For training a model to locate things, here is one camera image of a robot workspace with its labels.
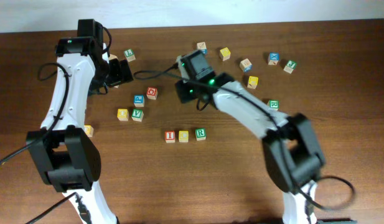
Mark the green R letter block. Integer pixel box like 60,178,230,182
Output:
195,128,207,141

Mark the red I letter block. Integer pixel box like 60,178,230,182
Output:
164,131,176,143

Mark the green V letter block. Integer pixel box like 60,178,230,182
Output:
131,109,144,122

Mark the yellow C letter block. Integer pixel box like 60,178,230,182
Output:
179,130,189,142

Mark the green-sided block far right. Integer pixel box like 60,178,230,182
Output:
267,100,279,111

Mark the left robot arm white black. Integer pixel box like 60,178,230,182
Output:
26,19,133,223

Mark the yellow block top centre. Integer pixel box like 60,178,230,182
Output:
220,47,231,61

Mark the blue D sided block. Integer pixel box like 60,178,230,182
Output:
239,58,252,72

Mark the red Q letter block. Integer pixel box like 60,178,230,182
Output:
146,87,158,100

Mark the plain wood yellow-edged block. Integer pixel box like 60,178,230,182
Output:
108,54,118,60

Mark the yellow block lower left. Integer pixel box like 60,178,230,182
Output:
84,125,94,138

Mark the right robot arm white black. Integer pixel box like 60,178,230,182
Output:
176,50,325,223

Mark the green J letter block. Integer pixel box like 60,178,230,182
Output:
283,60,297,74

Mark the blue-sided block top centre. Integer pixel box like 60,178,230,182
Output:
197,42,207,55

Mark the blue X letter block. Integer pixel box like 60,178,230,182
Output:
268,52,279,65

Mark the yellow block right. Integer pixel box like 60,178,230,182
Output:
247,76,259,89

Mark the blue P letter block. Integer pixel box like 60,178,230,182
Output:
133,95,145,108

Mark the green L letter block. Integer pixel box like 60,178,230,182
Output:
124,49,136,62

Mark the yellow O letter block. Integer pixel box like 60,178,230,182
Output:
117,108,129,121

